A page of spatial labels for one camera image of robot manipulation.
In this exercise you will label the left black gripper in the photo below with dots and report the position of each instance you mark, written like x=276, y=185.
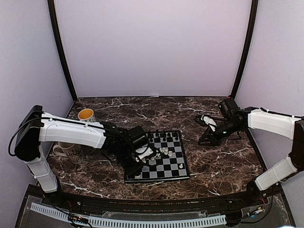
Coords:
x=129, y=170

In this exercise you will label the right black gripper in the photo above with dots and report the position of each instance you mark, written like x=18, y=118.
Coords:
x=214, y=140

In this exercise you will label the black grey chess board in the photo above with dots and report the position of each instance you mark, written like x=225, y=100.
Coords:
x=163, y=172

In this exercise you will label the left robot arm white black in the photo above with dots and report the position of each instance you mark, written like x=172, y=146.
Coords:
x=130, y=147

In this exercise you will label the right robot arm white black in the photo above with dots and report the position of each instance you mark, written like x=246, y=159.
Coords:
x=236, y=119

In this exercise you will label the black chess pieces row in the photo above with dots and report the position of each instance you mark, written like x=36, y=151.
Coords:
x=163, y=136

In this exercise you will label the white mug floral pattern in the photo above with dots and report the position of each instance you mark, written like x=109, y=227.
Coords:
x=73, y=152

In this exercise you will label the white mug orange inside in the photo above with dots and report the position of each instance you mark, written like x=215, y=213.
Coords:
x=87, y=115

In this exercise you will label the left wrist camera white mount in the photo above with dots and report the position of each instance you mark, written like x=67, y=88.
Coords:
x=143, y=153

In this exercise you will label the black front rail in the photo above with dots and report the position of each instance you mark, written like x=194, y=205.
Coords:
x=94, y=204

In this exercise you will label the white slotted cable duct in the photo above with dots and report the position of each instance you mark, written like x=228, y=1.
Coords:
x=124, y=220

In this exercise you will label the right black frame post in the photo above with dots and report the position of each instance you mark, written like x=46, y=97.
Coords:
x=246, y=47

